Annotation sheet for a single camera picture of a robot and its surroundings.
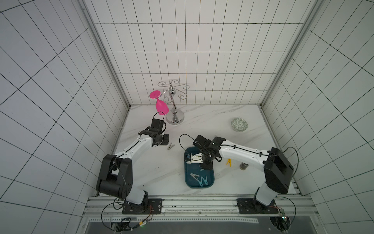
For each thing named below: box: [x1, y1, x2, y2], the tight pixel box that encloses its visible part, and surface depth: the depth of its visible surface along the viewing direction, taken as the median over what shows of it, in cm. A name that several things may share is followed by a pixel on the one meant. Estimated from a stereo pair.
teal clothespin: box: [197, 174, 208, 188], surface depth 81 cm
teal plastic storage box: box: [184, 146, 215, 189], surface depth 82 cm
